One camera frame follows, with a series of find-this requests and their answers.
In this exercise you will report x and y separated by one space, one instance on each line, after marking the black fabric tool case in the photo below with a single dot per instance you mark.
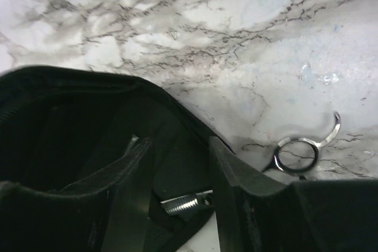
61 125

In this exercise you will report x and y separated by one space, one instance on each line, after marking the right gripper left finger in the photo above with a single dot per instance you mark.
106 211

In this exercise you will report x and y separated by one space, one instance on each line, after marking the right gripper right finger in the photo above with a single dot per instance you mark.
257 213

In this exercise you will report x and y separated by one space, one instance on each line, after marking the silver thinning scissors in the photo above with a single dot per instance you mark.
293 157

